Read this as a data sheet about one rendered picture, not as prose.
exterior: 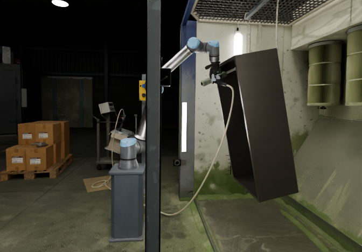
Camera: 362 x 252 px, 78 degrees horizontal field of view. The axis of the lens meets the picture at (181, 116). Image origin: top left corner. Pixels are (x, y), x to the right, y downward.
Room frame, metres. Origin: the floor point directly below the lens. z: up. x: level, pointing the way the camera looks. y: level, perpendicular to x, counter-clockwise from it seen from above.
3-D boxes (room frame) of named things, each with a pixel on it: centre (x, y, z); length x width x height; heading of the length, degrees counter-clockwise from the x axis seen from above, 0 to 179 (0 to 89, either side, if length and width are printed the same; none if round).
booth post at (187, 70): (2.91, -0.08, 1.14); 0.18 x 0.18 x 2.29; 6
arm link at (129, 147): (2.11, 0.49, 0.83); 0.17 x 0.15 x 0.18; 155
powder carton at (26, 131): (4.11, 2.74, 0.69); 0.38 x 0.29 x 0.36; 8
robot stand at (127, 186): (2.10, 0.50, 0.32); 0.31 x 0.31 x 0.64; 6
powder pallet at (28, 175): (4.13, 2.58, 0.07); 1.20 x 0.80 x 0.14; 13
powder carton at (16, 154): (3.73, 2.69, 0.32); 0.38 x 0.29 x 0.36; 15
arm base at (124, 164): (2.10, 0.50, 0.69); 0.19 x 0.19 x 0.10
